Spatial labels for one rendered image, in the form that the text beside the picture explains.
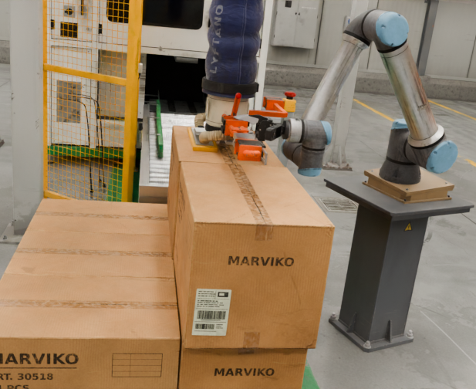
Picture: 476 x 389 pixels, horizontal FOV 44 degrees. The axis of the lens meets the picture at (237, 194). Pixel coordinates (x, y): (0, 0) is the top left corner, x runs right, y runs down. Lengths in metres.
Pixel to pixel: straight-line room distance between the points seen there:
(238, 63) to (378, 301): 1.30
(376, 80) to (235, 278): 10.95
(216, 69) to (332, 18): 9.91
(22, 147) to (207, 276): 2.23
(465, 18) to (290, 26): 3.69
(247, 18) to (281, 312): 1.14
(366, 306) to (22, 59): 2.29
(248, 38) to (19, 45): 1.63
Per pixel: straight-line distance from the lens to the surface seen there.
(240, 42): 2.33
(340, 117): 6.03
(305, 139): 2.25
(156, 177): 3.28
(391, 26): 2.29
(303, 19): 11.78
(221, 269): 1.66
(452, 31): 13.16
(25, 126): 3.67
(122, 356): 1.85
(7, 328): 1.89
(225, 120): 2.23
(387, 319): 3.00
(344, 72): 2.40
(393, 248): 2.81
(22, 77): 3.62
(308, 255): 1.70
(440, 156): 2.57
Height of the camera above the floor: 1.52
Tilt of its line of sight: 18 degrees down
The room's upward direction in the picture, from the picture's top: 6 degrees clockwise
